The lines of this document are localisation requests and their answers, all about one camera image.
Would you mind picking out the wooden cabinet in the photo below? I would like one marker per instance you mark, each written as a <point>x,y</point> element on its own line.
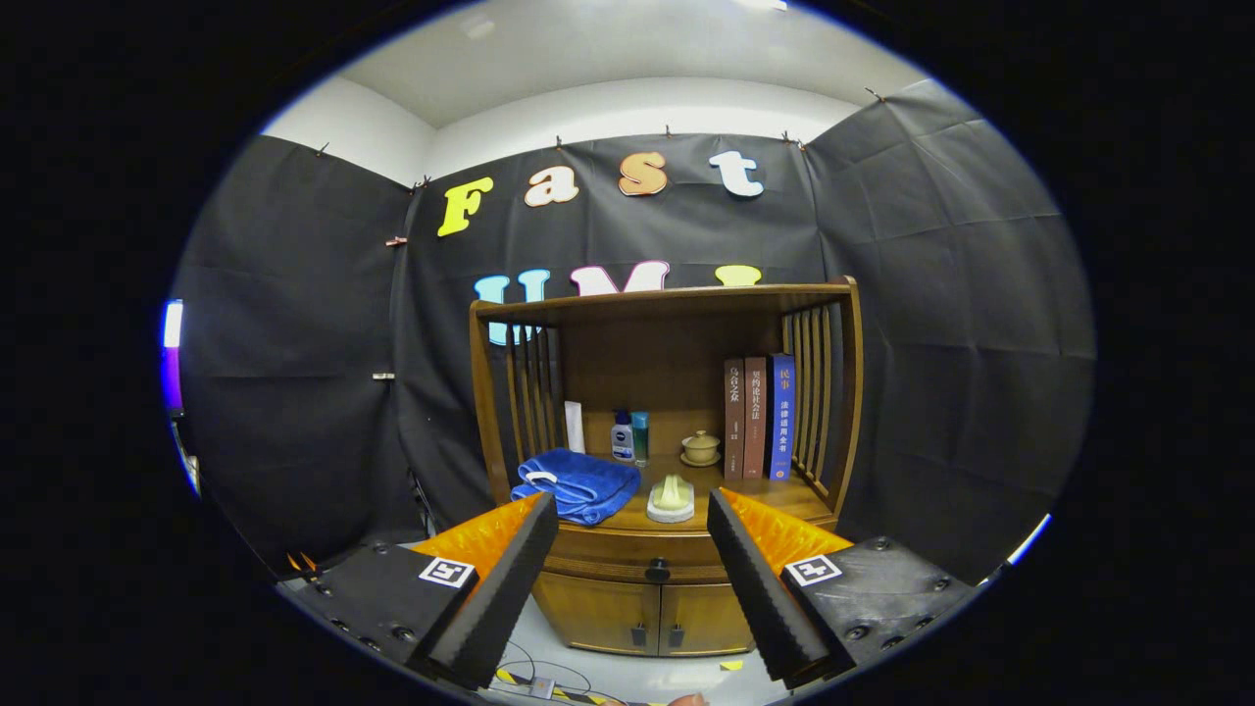
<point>667,373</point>

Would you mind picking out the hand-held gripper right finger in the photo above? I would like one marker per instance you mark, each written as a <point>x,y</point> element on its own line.
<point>760,588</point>

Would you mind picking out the white and blue lotion bottle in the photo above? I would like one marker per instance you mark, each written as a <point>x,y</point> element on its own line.
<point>623,441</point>

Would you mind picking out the beige lidded teacup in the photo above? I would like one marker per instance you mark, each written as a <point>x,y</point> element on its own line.
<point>701,449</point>

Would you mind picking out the black backdrop cloth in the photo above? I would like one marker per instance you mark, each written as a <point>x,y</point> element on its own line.
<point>931,294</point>

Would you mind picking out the white tube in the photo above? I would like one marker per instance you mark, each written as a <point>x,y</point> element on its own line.
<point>575,429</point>

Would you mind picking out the dark brown book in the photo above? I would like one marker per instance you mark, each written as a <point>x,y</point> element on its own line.
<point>734,422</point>

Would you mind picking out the teal bottle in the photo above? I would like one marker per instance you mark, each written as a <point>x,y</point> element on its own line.
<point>640,439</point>

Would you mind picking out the wooden cabinet door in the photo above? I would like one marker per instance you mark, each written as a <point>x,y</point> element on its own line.
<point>598,613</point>
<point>701,618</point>

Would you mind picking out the wooden countertop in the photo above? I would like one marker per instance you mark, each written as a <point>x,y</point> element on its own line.
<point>735,495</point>

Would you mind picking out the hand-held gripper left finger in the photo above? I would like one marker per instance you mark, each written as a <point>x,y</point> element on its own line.
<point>510,588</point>

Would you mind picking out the wooden drawer with black knob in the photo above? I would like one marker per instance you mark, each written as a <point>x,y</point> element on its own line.
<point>618,564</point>

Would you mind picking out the blue book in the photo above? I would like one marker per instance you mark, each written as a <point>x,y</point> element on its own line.
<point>781,417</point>

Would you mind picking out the pale green and white dish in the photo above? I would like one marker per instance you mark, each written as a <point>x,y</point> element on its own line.
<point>671,505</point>

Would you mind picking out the yellow and black floor tape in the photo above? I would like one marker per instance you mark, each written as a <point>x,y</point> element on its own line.
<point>510,679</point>

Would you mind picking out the reddish brown book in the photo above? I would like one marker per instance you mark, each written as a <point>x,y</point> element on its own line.
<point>755,422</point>

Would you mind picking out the blue folded towel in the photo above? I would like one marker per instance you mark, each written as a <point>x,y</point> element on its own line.
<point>578,482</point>

